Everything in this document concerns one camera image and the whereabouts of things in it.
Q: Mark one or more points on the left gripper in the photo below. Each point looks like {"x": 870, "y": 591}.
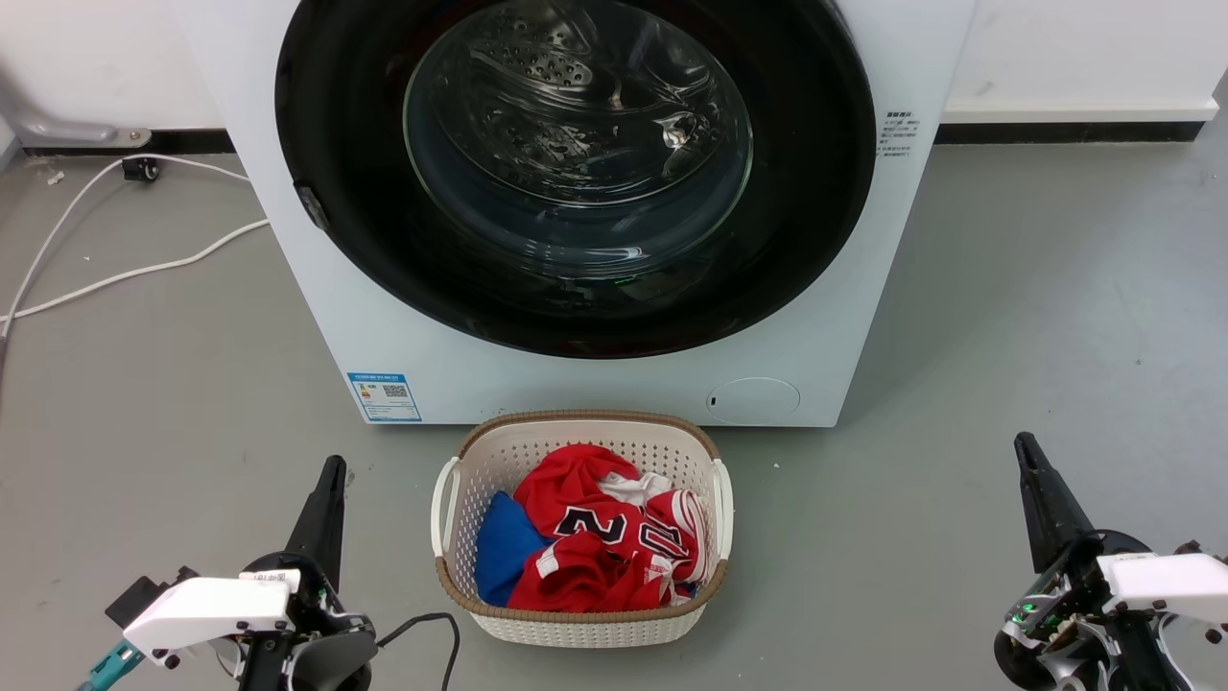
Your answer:
{"x": 312, "y": 600}

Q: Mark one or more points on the steel perforated washer drum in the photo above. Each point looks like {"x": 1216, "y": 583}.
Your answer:
{"x": 576, "y": 96}

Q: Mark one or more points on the blue energy label sticker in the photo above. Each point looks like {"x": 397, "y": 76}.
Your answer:
{"x": 384, "y": 398}

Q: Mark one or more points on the cream perforated laundry basket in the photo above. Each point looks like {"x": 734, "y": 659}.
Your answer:
{"x": 576, "y": 629}

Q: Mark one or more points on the round white filter cover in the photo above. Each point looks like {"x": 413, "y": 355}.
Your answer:
{"x": 753, "y": 401}

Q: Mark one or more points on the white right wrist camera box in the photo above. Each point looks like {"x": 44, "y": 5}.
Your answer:
{"x": 1170, "y": 581}

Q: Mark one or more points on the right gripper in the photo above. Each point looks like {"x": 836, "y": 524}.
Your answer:
{"x": 1065, "y": 595}

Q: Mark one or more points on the white front-load washing machine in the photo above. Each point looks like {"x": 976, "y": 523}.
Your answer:
{"x": 307, "y": 326}

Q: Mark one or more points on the red basketball jersey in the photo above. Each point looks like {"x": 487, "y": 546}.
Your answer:
{"x": 576, "y": 480}

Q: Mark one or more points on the round black glass washer door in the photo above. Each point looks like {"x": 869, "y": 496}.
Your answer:
{"x": 336, "y": 144}

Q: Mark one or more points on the blue cloth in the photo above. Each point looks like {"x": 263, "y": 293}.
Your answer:
{"x": 504, "y": 547}

